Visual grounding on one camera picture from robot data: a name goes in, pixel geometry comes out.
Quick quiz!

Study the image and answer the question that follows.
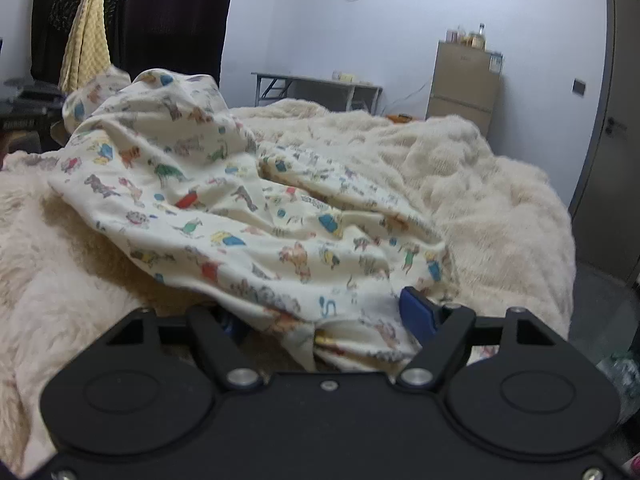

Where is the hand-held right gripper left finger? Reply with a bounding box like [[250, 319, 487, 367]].
[[106, 305, 263, 392]]

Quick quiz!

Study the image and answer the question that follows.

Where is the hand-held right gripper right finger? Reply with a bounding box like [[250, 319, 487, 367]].
[[395, 286, 568, 392]]

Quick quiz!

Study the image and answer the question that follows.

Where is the cream cartoon print garment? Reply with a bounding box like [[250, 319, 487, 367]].
[[48, 67, 458, 373]]

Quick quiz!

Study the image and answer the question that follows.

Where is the cream fluffy blanket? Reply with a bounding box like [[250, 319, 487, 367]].
[[0, 99, 578, 476]]

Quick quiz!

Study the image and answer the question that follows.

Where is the green pack of water bottles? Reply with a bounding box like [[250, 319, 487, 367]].
[[597, 350, 640, 421]]

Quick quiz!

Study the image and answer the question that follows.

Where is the beige small fridge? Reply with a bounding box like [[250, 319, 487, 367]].
[[426, 40, 503, 136]]

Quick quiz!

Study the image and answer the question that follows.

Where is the grey door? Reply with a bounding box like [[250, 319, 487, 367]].
[[567, 0, 640, 283]]

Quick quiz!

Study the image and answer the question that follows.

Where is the dark cluttered shelf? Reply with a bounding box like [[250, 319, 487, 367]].
[[0, 76, 68, 153]]

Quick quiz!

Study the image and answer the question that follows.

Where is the yellow textured towel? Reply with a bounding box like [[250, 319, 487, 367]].
[[59, 0, 112, 93]]

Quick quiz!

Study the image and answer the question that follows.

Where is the dark curtain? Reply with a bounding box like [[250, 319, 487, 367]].
[[31, 0, 237, 96]]

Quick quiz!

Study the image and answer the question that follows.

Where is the black printed shirt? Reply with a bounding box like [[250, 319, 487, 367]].
[[31, 0, 126, 81]]

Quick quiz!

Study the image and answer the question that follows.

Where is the grey metal-frame desk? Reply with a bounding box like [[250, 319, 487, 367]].
[[251, 71, 384, 116]]

